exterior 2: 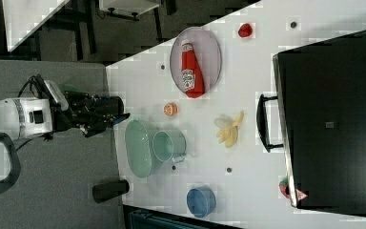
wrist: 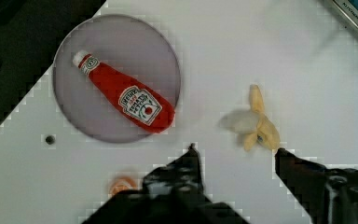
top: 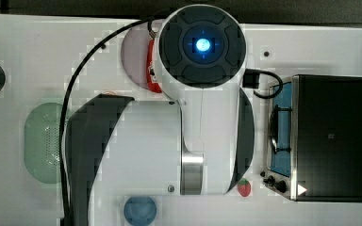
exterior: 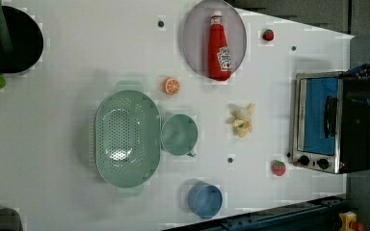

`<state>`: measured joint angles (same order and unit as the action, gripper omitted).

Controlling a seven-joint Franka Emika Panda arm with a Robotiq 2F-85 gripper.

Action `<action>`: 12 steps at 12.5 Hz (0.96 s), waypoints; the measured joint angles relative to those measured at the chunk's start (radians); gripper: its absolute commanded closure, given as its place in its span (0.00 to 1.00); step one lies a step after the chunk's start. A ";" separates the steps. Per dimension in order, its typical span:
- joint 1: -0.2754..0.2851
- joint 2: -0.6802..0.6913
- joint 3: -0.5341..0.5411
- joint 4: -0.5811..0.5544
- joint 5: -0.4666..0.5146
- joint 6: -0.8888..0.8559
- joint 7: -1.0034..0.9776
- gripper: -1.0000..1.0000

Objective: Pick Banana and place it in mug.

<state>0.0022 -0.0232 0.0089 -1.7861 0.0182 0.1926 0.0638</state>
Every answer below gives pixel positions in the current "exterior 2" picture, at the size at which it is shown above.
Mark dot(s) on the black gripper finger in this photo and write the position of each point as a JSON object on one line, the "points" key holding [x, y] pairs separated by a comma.
{"points": [[120, 118]]}

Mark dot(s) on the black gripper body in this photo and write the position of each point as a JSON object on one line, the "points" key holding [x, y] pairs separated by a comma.
{"points": [[91, 114]]}

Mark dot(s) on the peeled plush banana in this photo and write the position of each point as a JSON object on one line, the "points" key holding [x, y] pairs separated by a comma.
{"points": [[228, 130]]}

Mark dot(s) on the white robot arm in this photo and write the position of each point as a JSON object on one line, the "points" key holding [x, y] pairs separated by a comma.
{"points": [[29, 117]]}

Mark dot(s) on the light green mug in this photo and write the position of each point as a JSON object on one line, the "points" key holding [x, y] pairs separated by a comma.
{"points": [[169, 145]]}

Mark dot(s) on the light green bowl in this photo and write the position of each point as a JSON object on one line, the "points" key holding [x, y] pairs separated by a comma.
{"points": [[139, 136]]}

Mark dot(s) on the orange round toy fruit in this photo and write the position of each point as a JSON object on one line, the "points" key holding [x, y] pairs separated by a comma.
{"points": [[170, 109]]}

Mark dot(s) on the red ketchup bottle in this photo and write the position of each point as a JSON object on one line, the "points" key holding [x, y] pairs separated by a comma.
{"points": [[192, 77]]}

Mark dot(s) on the teal crate at bottom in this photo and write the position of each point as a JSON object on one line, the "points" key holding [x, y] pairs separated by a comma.
{"points": [[141, 219]]}

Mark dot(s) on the white cart with casters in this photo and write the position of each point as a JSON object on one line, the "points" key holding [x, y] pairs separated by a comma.
{"points": [[129, 8]]}

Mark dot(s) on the blue bowl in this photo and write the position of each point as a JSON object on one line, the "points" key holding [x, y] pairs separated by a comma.
{"points": [[201, 201]]}

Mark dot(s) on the white side table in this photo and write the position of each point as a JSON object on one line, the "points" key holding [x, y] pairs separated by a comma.
{"points": [[23, 17]]}

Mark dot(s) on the red strawberry toy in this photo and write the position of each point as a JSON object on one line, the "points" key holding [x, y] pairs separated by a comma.
{"points": [[246, 30]]}

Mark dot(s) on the red green toy behind oven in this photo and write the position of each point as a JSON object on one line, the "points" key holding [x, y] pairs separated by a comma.
{"points": [[284, 188]]}

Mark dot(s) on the black cylinder post lower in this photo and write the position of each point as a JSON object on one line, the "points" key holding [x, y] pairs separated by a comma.
{"points": [[106, 191]]}

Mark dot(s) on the black oven door handle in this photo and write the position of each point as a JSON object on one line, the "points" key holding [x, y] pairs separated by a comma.
{"points": [[262, 123]]}

